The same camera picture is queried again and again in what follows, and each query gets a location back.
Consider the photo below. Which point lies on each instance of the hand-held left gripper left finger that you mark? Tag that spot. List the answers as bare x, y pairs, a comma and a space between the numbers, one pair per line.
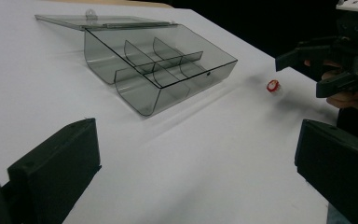
56, 168

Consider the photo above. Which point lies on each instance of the smoky clear plastic compartment box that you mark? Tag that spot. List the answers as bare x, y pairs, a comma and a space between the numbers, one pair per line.
155, 62

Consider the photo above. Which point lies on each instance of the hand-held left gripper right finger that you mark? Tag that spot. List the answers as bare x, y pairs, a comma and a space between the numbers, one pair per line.
338, 165

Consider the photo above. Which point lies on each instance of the small red and white cap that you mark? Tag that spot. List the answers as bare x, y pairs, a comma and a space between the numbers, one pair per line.
273, 86

